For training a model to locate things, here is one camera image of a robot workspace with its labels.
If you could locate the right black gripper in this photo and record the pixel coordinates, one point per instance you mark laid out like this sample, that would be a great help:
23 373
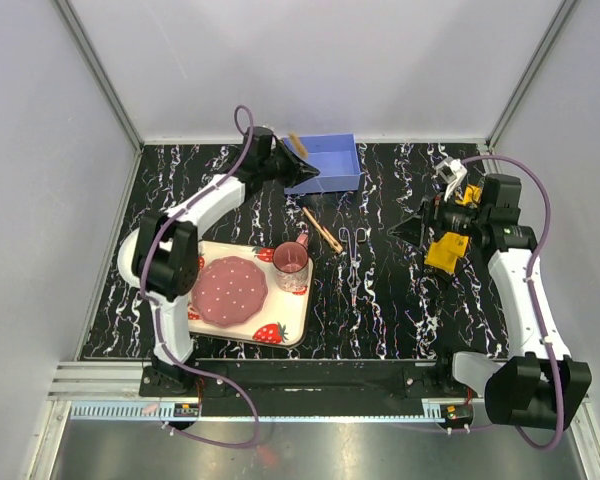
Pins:
431 214

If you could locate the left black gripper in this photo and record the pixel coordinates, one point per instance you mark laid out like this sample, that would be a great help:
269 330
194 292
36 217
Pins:
298 171

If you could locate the test tube brush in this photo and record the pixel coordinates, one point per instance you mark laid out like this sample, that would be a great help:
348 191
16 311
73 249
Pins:
299 148

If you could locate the black wire ring stand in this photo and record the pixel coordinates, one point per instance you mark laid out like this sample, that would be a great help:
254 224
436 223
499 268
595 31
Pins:
435 285

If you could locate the wooden test tube clamp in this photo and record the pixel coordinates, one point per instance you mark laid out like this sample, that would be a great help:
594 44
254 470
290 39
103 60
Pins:
323 232

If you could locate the metal crucible tongs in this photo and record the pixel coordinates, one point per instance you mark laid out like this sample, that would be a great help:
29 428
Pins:
353 239

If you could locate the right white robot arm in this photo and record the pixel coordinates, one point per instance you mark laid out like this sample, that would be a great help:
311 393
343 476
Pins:
540 385

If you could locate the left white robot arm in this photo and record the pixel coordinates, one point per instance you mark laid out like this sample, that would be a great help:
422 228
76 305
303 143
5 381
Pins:
164 248

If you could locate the blue plastic box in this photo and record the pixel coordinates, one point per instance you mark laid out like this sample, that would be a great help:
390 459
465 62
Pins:
336 157

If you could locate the yellow test tube rack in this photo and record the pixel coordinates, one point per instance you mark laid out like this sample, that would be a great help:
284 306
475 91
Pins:
444 253

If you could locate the pink enamel mug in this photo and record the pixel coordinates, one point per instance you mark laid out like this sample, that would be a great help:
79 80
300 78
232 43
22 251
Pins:
291 262

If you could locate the pink dotted plate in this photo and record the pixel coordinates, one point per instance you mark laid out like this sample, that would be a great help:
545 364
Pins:
229 291

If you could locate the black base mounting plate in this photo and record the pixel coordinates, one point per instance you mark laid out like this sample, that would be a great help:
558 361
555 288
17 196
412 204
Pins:
406 378

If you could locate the right power connector box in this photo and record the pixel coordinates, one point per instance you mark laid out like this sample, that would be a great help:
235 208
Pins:
458 413

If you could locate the power connector box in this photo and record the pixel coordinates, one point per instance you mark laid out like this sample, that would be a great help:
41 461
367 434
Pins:
186 410
458 413

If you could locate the white paper plate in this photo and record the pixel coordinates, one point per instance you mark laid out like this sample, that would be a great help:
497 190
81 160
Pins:
125 257

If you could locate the left power connector box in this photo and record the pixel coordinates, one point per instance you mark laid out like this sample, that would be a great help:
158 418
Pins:
186 410

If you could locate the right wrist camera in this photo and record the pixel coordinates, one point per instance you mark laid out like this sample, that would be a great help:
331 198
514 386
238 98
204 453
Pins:
453 172

